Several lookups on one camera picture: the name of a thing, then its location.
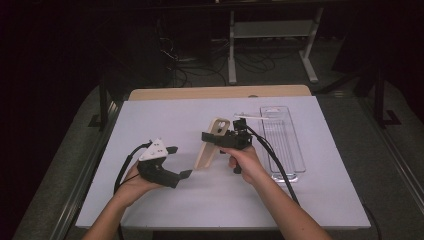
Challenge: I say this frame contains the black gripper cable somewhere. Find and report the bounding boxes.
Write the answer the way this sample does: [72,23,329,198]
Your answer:
[113,141,154,240]
[244,124,382,240]

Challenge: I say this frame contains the beige wooden table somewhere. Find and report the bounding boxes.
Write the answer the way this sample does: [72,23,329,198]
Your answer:
[128,84,313,102]

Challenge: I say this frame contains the grey aluminium rail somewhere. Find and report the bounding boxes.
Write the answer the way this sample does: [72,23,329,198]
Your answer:
[358,98,424,214]
[49,99,124,240]

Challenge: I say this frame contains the black metal stand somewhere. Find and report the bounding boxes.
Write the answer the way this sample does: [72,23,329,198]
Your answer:
[88,78,118,133]
[373,66,403,129]

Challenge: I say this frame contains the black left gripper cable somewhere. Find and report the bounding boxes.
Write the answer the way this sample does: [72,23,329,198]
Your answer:
[113,141,154,240]

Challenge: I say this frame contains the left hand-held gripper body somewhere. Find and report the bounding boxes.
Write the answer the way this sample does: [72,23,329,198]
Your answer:
[137,138,174,188]

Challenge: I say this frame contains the person's right hand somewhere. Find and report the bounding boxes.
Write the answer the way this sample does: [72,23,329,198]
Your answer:
[220,144,268,186]

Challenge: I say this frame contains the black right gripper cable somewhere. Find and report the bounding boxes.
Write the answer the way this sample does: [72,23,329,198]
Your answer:
[244,124,382,240]

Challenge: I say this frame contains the clear plastic packaging box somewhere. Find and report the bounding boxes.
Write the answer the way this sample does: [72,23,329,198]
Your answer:
[259,105,307,184]

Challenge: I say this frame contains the white metal shelf stand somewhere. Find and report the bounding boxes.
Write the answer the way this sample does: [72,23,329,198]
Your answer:
[227,7,325,86]

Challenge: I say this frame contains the person's left hand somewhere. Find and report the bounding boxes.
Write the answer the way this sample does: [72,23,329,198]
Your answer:
[113,161,164,208]

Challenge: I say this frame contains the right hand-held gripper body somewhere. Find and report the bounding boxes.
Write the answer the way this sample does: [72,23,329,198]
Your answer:
[219,113,270,175]

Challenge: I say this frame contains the tangle of black floor cables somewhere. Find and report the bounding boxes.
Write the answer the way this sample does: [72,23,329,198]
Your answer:
[156,16,278,88]

